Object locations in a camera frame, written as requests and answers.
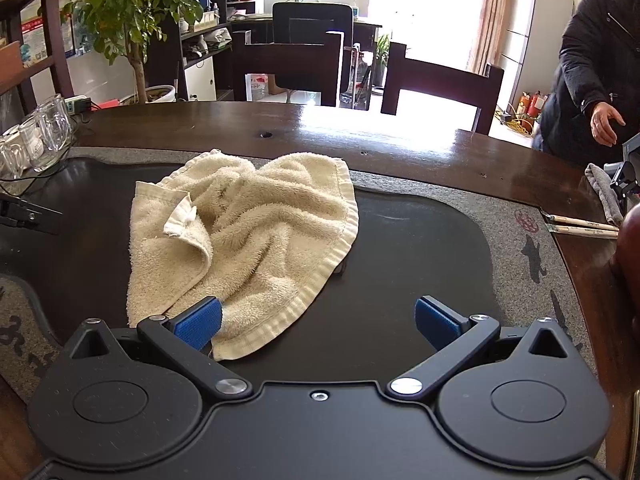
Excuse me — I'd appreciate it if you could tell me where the bamboo tea tool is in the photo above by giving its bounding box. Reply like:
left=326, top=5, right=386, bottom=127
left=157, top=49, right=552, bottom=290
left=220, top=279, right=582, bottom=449
left=547, top=224, right=621, bottom=239
left=541, top=210, right=621, bottom=227

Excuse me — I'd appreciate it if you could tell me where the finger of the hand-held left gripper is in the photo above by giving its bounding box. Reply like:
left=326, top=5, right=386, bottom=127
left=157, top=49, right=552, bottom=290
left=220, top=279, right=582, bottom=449
left=0, top=192, right=64, bottom=235

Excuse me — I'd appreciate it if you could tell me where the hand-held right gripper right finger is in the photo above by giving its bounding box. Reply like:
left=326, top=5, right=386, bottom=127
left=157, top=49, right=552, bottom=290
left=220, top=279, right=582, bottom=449
left=386, top=296, right=575, bottom=402

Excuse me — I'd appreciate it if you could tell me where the large water bottle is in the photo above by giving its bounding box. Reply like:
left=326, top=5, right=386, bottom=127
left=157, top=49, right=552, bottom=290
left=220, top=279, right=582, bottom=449
left=345, top=49, right=374, bottom=111

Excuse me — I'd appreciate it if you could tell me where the small potted plant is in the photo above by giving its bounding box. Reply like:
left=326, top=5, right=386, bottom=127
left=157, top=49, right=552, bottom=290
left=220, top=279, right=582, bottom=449
left=372, top=32, right=391, bottom=88

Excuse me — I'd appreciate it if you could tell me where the thin black cable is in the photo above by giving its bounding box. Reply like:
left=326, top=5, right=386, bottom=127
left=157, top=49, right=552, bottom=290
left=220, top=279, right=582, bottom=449
left=0, top=152, right=76, bottom=197

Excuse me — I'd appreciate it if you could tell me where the yellow cable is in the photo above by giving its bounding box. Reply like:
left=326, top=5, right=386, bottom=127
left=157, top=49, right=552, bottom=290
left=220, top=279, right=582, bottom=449
left=495, top=107, right=543, bottom=138

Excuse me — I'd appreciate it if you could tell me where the white plant pot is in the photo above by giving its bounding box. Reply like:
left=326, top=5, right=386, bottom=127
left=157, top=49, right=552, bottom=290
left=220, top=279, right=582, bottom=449
left=134, top=85, right=177, bottom=106

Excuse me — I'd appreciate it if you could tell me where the cream terry towel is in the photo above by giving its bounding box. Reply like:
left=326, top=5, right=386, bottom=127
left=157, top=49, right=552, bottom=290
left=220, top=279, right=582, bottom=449
left=126, top=148, right=361, bottom=362

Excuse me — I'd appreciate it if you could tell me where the dark office desk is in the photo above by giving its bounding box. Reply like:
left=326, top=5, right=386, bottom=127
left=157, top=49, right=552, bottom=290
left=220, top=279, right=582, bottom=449
left=180, top=16, right=383, bottom=103

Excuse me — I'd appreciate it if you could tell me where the white refrigerator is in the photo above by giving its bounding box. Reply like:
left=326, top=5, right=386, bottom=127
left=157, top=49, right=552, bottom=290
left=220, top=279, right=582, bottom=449
left=500, top=0, right=575, bottom=111

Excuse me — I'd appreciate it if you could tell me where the dark wooden shelf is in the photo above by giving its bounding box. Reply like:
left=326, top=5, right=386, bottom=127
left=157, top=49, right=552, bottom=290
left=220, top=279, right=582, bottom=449
left=0, top=0, right=76, bottom=116

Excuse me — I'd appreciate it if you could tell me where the red white plastic bag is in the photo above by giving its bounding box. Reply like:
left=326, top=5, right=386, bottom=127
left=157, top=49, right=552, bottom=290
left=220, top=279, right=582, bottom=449
left=250, top=74, right=274, bottom=102

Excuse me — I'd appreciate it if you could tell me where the dark wooden dining chair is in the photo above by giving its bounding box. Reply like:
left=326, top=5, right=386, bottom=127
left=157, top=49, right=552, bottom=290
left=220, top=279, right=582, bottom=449
left=381, top=42, right=505, bottom=136
left=231, top=30, right=346, bottom=108

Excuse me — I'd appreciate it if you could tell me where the grey cloth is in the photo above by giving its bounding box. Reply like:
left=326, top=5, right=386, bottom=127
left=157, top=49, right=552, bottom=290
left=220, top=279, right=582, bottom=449
left=585, top=162, right=626, bottom=226

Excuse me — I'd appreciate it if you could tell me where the dark brown rounded object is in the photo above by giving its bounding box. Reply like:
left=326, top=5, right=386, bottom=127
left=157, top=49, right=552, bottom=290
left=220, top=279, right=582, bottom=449
left=612, top=207, right=640, bottom=321

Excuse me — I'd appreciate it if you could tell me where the white cabinet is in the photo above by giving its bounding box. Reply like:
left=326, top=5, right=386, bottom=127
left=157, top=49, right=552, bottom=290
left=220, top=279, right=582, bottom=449
left=184, top=60, right=217, bottom=102

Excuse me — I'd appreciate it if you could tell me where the beige curtain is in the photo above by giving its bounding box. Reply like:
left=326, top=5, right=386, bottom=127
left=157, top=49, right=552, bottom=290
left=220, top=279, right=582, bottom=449
left=467, top=0, right=533, bottom=78

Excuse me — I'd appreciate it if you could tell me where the clear glass mug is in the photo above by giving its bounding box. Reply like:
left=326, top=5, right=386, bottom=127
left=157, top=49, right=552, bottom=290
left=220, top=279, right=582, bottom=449
left=19, top=112, right=71, bottom=173
left=0, top=127, right=28, bottom=181
left=36, top=94, right=76, bottom=153

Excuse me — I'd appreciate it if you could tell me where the colourful printed poster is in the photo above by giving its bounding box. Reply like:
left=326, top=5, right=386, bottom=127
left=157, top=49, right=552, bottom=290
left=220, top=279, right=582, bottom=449
left=20, top=16, right=51, bottom=68

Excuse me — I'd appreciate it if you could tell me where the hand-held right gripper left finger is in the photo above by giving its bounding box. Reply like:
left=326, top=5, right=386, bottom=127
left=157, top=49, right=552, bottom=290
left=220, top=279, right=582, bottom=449
left=69, top=296, right=255, bottom=402

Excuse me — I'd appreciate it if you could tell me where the grey black device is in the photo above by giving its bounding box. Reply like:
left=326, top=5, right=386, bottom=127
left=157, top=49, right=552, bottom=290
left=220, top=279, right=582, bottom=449
left=602, top=132, right=640, bottom=211

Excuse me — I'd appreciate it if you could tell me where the black office chair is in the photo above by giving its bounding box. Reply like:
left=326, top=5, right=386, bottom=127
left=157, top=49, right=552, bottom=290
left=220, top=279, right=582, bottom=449
left=272, top=2, right=355, bottom=93

